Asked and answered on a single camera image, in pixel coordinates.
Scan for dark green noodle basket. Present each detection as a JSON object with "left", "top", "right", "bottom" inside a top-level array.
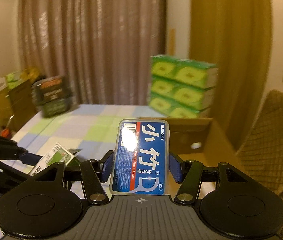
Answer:
[{"left": 32, "top": 75, "right": 72, "bottom": 118}]

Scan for green white toothpaste box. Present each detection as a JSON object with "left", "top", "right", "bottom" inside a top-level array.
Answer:
[{"left": 29, "top": 142, "right": 75, "bottom": 176}]

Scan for checkered tablecloth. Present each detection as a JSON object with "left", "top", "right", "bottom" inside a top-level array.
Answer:
[{"left": 0, "top": 103, "right": 167, "bottom": 240}]

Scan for blue floss pick box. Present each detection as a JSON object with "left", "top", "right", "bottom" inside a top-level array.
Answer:
[{"left": 110, "top": 119, "right": 170, "bottom": 196}]

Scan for green tissue box pack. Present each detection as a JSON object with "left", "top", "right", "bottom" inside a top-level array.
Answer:
[{"left": 148, "top": 54, "right": 218, "bottom": 118}]

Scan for open cardboard box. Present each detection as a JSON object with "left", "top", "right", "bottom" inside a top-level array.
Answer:
[{"left": 164, "top": 118, "right": 246, "bottom": 173}]

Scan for brown curtain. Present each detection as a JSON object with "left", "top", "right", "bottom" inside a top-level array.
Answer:
[{"left": 18, "top": 0, "right": 166, "bottom": 105}]

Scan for cardboard boxes beside table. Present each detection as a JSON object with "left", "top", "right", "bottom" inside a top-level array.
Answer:
[{"left": 0, "top": 67, "right": 42, "bottom": 132}]

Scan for wooden door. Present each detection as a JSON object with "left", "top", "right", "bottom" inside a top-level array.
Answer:
[{"left": 189, "top": 0, "right": 272, "bottom": 148}]

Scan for silver foil tea pouch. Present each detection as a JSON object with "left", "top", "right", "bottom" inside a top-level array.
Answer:
[{"left": 67, "top": 148, "right": 81, "bottom": 167}]

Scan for quilted brown chair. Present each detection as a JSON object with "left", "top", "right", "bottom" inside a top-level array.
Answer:
[{"left": 236, "top": 90, "right": 283, "bottom": 196}]

